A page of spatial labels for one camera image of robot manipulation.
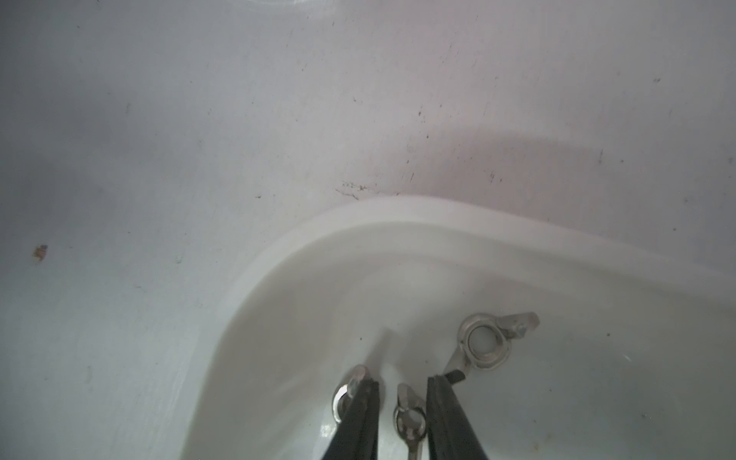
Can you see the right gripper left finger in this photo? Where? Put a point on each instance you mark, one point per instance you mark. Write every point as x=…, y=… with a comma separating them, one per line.
x=357, y=436

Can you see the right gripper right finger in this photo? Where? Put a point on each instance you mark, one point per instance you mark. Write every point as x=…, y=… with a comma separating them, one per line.
x=449, y=432

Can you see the silver wing nut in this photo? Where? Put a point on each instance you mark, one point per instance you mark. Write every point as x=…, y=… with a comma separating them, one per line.
x=410, y=420
x=346, y=391
x=484, y=342

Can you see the white rectangular storage tray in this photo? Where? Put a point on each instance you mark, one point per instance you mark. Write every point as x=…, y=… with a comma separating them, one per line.
x=572, y=347

